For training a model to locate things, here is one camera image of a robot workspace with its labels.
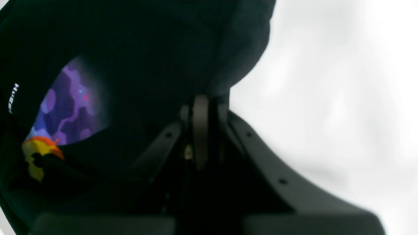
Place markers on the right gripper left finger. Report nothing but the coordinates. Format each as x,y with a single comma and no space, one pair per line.
156,179

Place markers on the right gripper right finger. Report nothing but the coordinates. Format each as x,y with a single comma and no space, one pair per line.
279,201

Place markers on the black T-shirt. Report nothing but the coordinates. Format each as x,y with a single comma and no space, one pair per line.
87,85

